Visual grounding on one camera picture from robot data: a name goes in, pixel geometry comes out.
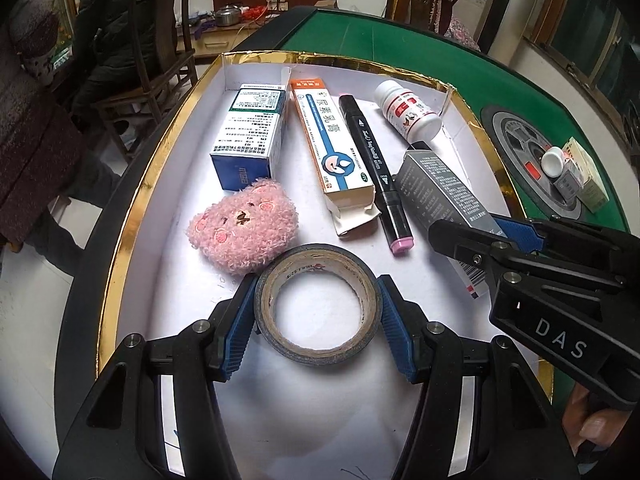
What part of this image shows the wooden television cabinet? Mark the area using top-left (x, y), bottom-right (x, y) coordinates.
top-left (192, 0), bottom-right (333, 58)

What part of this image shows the window with wooden frame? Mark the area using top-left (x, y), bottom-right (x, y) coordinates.
top-left (522, 0), bottom-right (640, 111)

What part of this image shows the dark tape roll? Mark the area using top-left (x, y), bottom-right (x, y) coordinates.
top-left (254, 243), bottom-right (383, 367)

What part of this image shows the plain white pill bottle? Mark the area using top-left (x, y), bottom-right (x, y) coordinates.
top-left (540, 146), bottom-right (567, 178)

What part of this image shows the grey carton box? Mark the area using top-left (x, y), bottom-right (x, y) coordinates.
top-left (394, 147), bottom-right (501, 301)

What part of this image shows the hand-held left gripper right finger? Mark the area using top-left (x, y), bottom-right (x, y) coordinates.
top-left (376, 274), bottom-right (583, 480)

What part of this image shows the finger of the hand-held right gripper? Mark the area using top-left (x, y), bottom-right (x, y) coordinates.
top-left (492, 214), bottom-right (640, 267)
top-left (428, 218), bottom-right (626, 293)

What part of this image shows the white tray gold rim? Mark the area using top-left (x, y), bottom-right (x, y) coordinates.
top-left (95, 50), bottom-right (556, 401)

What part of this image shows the orange and white ointment box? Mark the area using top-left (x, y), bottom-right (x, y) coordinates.
top-left (289, 77), bottom-right (383, 237)

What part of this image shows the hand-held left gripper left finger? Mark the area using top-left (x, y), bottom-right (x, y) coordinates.
top-left (52, 272), bottom-right (261, 480)

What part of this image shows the blue and white medicine box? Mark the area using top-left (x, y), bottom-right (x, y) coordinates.
top-left (210, 82), bottom-right (291, 192)

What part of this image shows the person's right hand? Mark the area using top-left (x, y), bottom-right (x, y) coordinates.
top-left (562, 382), bottom-right (626, 453)

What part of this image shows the dark red cloth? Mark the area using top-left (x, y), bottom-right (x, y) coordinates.
top-left (430, 0), bottom-right (463, 36)

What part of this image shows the pink plush mirror charm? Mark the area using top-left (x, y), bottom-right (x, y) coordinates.
top-left (186, 180), bottom-right (301, 276)

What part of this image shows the beige medicine box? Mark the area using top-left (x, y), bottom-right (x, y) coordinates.
top-left (562, 139), bottom-right (610, 213)

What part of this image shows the pink floral cushion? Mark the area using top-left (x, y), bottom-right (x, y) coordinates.
top-left (445, 16), bottom-right (482, 52)

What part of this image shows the small grey box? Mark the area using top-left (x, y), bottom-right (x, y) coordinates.
top-left (552, 157), bottom-right (588, 201)

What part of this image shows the white bottle red label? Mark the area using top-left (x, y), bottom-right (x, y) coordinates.
top-left (374, 79), bottom-right (444, 143)

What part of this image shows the black marker pink end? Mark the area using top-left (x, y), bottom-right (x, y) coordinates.
top-left (338, 94), bottom-right (415, 256)

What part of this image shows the metal kettle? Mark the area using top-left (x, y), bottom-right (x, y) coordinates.
top-left (215, 4), bottom-right (242, 27)

